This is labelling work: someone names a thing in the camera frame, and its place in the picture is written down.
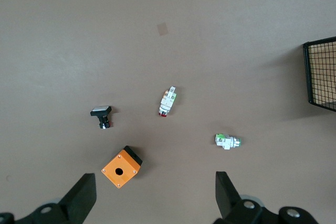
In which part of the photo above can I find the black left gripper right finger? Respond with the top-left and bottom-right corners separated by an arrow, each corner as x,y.
214,171 -> 266,224

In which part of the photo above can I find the black wire rack wooden shelf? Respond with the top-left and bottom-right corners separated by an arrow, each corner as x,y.
302,36 -> 336,112

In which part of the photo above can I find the orange push button box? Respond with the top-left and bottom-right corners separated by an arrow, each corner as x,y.
101,145 -> 143,189

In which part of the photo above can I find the white green-capped push button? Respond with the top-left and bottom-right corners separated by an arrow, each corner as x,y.
214,133 -> 242,152

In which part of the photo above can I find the white red-capped push button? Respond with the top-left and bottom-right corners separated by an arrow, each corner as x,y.
157,86 -> 178,118

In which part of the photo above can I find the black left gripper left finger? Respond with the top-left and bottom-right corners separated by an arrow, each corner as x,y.
14,173 -> 98,224

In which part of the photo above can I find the black square white-capped button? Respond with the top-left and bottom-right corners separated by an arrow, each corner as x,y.
90,105 -> 113,130

